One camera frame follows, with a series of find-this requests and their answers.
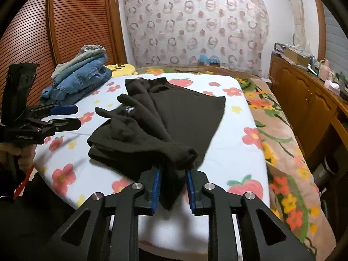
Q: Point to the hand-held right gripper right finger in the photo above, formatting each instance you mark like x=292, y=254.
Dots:
x=189, y=193

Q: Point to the wooden cabinet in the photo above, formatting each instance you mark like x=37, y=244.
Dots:
x=299, y=92

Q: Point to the black pants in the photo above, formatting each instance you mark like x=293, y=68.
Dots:
x=176, y=114

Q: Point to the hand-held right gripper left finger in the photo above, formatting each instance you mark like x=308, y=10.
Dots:
x=156, y=193

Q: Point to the grey slatted window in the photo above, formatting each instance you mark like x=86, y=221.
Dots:
x=335, y=40

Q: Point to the person's black clothing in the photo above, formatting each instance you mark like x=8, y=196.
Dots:
x=32, y=223

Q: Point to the yellow plush toy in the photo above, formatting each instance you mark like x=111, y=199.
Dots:
x=122, y=69

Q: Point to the person's left hand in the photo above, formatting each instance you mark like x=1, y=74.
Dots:
x=25, y=156

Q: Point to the blue toy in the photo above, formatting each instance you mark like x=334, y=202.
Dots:
x=208, y=58

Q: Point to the wooden slatted wardrobe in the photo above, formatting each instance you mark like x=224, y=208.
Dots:
x=76, y=19

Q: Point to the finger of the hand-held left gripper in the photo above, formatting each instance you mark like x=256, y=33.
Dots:
x=68, y=124
x=65, y=109

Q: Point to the cardboard box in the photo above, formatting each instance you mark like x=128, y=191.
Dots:
x=295, y=54

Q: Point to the patterned lace wall cloth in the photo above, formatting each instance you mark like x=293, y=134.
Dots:
x=195, y=19

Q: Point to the blue denim folded jeans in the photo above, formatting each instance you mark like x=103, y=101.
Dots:
x=81, y=83

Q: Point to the light blue folded jeans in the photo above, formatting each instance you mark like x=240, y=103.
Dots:
x=81, y=64

